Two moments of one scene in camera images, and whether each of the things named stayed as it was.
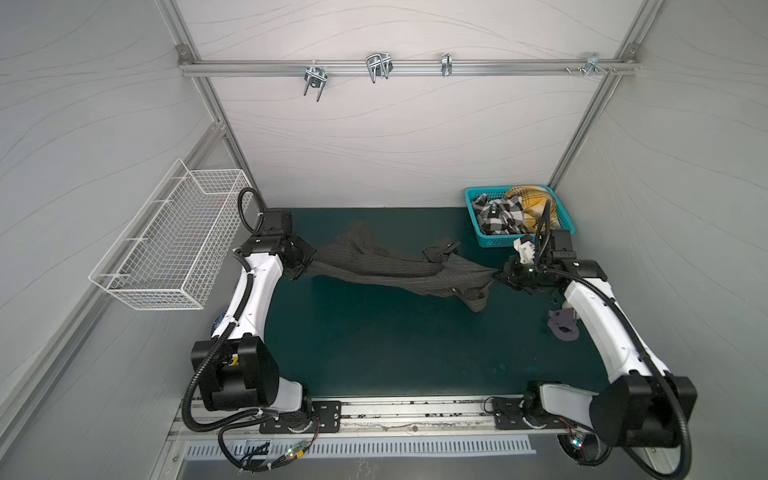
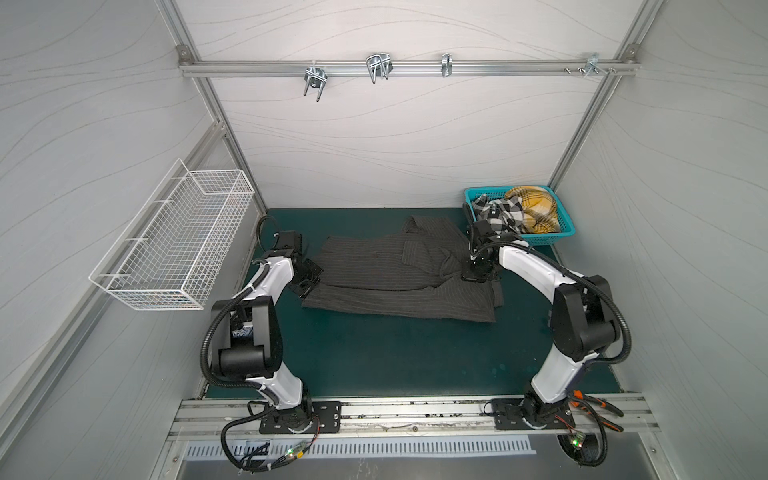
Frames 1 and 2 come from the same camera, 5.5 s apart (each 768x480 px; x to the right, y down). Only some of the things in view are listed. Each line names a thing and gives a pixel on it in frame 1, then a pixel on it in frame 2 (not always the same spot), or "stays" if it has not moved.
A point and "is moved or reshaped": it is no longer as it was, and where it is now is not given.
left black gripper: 307,252 → 314,269
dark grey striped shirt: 356,252 is moved or reshaped
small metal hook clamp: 446,67 stays
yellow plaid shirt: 534,202 stays
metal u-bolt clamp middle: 379,65 stays
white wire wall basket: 173,250 stays
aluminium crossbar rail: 396,67 stays
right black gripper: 515,274 → 475,270
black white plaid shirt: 500,217 stays
